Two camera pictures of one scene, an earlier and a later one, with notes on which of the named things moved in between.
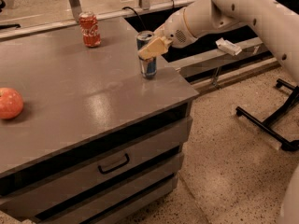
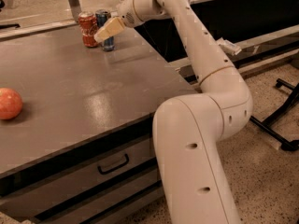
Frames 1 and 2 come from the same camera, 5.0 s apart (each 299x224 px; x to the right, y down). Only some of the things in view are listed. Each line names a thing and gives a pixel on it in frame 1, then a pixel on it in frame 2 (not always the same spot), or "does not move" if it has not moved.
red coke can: x=89 y=25 does not move
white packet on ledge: x=228 y=47 does not move
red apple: x=11 y=103 does not move
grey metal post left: x=74 y=0 does not move
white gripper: x=174 y=29 to x=125 y=11
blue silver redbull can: x=149 y=66 to x=101 y=17
